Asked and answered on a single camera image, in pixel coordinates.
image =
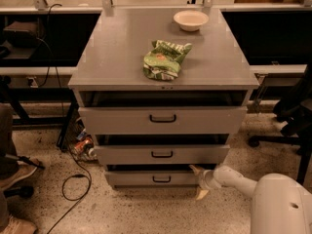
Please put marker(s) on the grey middle drawer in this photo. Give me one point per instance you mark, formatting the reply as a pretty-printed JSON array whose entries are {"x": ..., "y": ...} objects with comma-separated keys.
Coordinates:
[{"x": 161, "y": 154}]

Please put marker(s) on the grey top drawer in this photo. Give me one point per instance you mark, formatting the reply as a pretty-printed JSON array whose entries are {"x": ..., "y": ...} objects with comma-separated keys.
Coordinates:
[{"x": 162, "y": 120}]

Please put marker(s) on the green chip bag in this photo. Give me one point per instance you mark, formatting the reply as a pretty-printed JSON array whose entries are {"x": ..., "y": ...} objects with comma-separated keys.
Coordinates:
[{"x": 163, "y": 63}]

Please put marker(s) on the person's leg in trousers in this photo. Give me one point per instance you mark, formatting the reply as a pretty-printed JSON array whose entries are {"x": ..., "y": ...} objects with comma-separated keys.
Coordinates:
[{"x": 8, "y": 167}]

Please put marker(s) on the white bowl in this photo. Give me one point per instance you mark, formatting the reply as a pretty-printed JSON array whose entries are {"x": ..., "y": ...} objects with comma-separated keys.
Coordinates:
[{"x": 190, "y": 20}]

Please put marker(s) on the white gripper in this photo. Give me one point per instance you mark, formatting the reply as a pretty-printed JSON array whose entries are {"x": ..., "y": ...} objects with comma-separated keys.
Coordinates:
[{"x": 206, "y": 179}]

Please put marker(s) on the orange can on floor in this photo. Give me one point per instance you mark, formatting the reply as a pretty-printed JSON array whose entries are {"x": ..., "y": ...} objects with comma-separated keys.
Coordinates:
[{"x": 84, "y": 147}]

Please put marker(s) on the black office chair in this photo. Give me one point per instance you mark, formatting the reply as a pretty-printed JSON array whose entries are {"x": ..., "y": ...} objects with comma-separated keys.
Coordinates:
[{"x": 295, "y": 108}]

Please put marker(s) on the black chair caster left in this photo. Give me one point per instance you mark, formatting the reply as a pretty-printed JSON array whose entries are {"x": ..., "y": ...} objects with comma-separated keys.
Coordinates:
[{"x": 23, "y": 192}]

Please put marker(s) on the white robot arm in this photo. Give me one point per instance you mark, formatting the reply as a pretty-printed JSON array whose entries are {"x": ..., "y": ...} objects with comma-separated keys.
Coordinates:
[{"x": 280, "y": 205}]

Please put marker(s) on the grey drawer cabinet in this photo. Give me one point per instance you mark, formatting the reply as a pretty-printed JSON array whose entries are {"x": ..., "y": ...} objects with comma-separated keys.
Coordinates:
[{"x": 213, "y": 74}]

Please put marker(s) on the grey bottom drawer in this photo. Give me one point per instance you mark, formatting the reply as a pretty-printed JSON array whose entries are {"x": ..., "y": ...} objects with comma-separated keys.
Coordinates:
[{"x": 151, "y": 178}]

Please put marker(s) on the dark box on shelf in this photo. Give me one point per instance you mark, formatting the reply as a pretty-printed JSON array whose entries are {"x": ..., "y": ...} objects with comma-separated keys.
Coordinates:
[{"x": 22, "y": 34}]

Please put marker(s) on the person's tan shoe lower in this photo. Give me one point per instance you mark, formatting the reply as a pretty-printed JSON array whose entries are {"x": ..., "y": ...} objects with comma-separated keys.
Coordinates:
[{"x": 13, "y": 225}]

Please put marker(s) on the grey drawer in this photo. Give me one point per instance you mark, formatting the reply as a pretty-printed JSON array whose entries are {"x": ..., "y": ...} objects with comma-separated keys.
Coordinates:
[
  {"x": 161, "y": 154},
  {"x": 151, "y": 178},
  {"x": 162, "y": 120}
]

